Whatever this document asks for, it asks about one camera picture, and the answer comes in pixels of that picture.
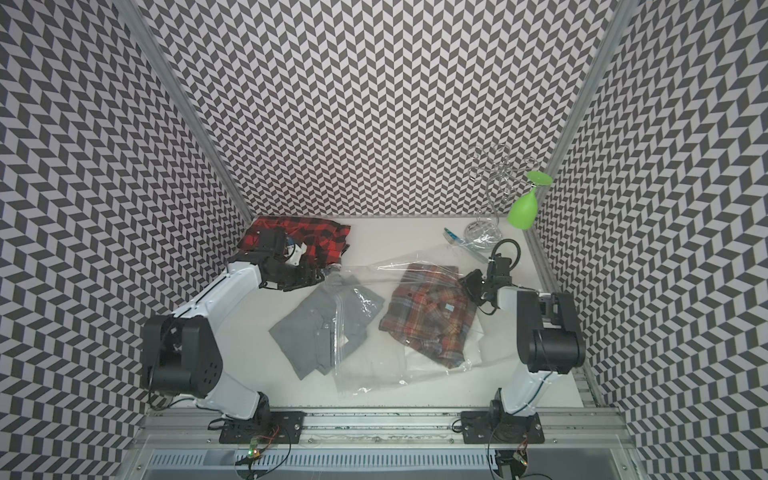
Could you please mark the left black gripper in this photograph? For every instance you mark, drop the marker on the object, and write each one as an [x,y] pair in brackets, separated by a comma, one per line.
[306,276]

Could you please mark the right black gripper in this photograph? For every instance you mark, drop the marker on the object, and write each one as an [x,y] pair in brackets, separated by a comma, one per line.
[469,282]

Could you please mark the dark plaid cloth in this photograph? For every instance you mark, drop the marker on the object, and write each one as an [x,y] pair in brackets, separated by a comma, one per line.
[431,313]

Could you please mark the grey cloth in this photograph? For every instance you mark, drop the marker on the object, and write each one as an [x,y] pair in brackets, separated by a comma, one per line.
[329,325]

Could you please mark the clear plastic vacuum bag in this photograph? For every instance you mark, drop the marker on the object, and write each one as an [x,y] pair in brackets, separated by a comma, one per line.
[382,362]

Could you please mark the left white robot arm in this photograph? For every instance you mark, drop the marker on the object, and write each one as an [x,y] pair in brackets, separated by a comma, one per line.
[180,354]

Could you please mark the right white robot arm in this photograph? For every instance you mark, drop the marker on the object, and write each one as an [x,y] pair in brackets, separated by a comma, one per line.
[549,340]

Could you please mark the green plastic wine glass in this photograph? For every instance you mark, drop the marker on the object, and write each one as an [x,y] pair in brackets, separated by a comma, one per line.
[523,212]

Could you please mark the right small circuit board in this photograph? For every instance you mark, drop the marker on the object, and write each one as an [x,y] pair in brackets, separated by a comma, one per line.
[510,464]

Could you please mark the small circuit board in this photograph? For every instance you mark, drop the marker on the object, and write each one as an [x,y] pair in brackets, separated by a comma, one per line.
[255,449]
[510,464]

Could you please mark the left small circuit board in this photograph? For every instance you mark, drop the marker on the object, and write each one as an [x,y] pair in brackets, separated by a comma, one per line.
[255,449]

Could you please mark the metal wire glass rack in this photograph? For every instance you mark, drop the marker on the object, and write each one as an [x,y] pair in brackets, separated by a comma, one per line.
[501,173]

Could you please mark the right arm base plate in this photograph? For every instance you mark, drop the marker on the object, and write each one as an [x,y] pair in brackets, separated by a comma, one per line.
[478,427]

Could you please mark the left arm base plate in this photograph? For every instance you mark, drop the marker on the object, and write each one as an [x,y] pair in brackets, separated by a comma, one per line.
[281,427]

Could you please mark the aluminium front rail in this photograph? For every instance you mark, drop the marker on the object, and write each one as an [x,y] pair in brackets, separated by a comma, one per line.
[597,427]

